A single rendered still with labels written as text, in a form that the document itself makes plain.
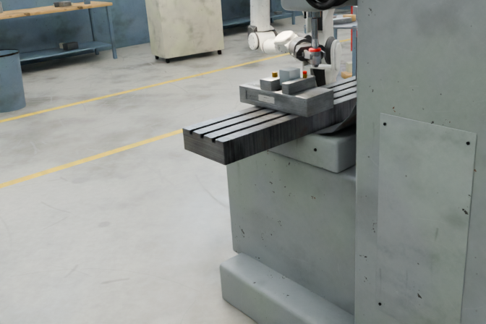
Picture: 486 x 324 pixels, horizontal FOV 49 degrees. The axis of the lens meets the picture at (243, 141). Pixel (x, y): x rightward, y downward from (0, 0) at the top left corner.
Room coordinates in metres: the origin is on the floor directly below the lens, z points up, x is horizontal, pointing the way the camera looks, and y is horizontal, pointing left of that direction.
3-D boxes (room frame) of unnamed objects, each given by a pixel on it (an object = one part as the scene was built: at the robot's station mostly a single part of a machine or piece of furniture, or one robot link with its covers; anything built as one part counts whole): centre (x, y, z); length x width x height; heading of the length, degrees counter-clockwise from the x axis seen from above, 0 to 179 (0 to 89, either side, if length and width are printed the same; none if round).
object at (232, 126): (2.08, -0.34, 0.93); 1.24 x 0.23 x 0.08; 129
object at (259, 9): (2.52, -0.12, 1.21); 0.13 x 0.12 x 0.22; 116
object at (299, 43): (2.14, -0.27, 1.14); 0.13 x 0.12 x 0.10; 104
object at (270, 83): (2.00, -0.15, 1.06); 0.15 x 0.06 x 0.04; 132
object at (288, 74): (1.96, -0.19, 1.08); 0.06 x 0.05 x 0.06; 132
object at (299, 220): (2.06, -0.28, 0.47); 0.81 x 0.32 x 0.60; 39
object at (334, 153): (2.04, -0.30, 0.83); 0.50 x 0.35 x 0.12; 39
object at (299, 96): (1.98, -0.17, 1.02); 0.35 x 0.15 x 0.11; 42
